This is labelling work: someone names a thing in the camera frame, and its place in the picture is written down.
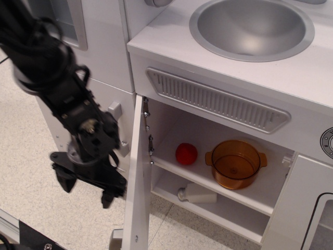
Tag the amber transparent toy pot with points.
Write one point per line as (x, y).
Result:
(235, 164)

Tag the aluminium frame rail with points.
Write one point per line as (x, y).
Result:
(10, 227)

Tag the grey recessed dispenser panel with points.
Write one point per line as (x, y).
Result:
(69, 15)

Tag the white toy fridge cabinet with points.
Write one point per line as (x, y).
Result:
(107, 59)

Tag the silver round sink bowl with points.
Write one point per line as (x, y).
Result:
(252, 31)

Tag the white toy bottle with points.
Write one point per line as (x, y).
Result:
(195, 193)

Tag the grey fridge door handle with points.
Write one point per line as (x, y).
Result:
(116, 111)

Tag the lower metal door hinge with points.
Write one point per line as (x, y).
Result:
(150, 149)

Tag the red toy ball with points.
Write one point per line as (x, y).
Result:
(186, 154)

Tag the white cabinet door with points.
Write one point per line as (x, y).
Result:
(137, 207)

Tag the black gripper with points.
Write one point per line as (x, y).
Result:
(97, 172)

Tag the grey cabinet door handle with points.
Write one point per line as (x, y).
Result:
(116, 239)

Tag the grey vent grille panel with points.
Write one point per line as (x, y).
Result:
(238, 109)

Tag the metal door hinge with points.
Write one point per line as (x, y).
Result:
(150, 149)
(146, 112)

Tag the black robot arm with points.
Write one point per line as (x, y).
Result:
(46, 67)

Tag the upper metal door hinge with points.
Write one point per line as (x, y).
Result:
(146, 112)

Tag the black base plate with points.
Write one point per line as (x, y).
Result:
(29, 239)

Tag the black round dial knob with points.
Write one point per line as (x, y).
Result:
(326, 142)

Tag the white oven door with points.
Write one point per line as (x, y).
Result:
(300, 206)

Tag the white toy kitchen unit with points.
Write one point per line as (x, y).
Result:
(259, 71)

